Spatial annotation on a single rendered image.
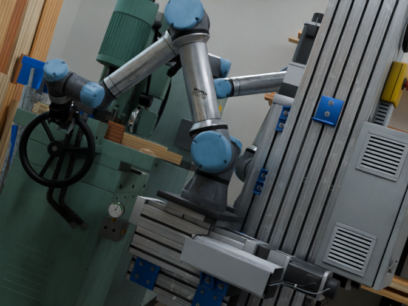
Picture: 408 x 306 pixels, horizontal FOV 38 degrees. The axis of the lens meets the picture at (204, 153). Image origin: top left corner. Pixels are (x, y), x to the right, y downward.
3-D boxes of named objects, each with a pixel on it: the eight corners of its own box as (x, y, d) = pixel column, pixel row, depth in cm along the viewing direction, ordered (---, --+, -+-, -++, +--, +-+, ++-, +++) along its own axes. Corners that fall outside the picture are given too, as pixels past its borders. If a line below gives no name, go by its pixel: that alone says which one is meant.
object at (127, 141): (54, 120, 256) (57, 111, 256) (56, 120, 258) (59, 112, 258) (178, 164, 250) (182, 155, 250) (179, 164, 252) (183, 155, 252)
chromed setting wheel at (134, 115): (124, 130, 261) (133, 103, 261) (130, 132, 273) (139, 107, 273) (130, 132, 261) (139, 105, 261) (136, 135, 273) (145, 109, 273)
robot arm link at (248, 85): (331, 90, 237) (214, 105, 222) (317, 91, 247) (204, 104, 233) (328, 61, 235) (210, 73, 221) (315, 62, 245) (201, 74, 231)
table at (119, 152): (0, 118, 233) (6, 104, 233) (31, 125, 263) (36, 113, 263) (146, 171, 226) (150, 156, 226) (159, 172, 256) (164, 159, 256)
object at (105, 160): (25, 136, 241) (29, 127, 241) (45, 140, 262) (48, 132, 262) (117, 170, 237) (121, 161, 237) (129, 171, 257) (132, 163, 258)
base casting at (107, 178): (13, 156, 241) (20, 135, 241) (61, 161, 298) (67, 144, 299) (115, 193, 236) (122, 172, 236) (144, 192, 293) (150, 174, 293)
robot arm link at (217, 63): (224, 79, 236) (231, 58, 236) (198, 70, 237) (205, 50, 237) (225, 82, 243) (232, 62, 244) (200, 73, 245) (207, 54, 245)
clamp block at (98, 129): (57, 130, 230) (65, 108, 230) (68, 133, 244) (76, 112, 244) (92, 143, 228) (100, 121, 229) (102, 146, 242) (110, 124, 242)
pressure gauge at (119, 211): (103, 219, 230) (110, 199, 230) (105, 218, 233) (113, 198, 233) (118, 224, 229) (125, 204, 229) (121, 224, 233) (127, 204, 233)
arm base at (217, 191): (231, 213, 195) (241, 184, 195) (214, 210, 181) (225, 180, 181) (191, 198, 201) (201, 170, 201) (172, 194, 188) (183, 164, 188)
